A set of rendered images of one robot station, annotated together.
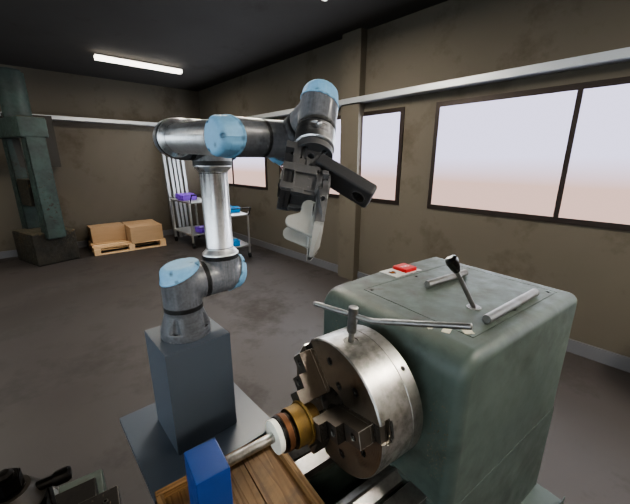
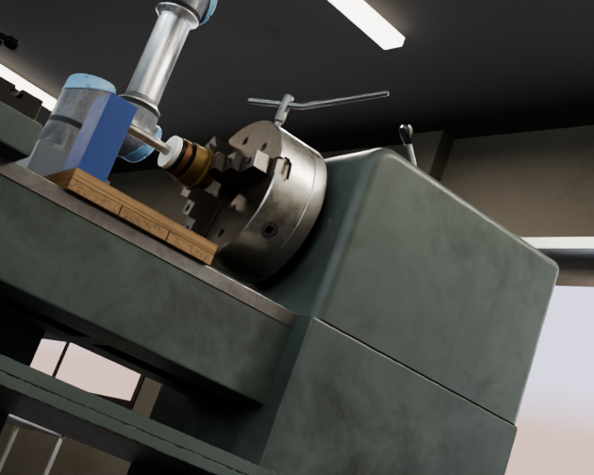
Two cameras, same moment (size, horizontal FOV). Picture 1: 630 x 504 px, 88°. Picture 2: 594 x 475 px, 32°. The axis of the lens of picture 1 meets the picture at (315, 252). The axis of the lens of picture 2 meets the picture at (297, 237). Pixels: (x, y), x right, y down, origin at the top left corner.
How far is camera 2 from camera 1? 1.86 m
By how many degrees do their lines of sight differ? 33
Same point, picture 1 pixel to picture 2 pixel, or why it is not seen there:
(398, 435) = (292, 182)
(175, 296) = (77, 100)
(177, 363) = (45, 159)
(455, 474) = (338, 269)
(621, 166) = not seen: outside the picture
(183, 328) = (66, 139)
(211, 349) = not seen: hidden behind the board
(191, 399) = not seen: hidden behind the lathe
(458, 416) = (358, 196)
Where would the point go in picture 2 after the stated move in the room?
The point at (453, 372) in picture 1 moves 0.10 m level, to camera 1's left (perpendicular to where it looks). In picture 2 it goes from (365, 155) to (318, 139)
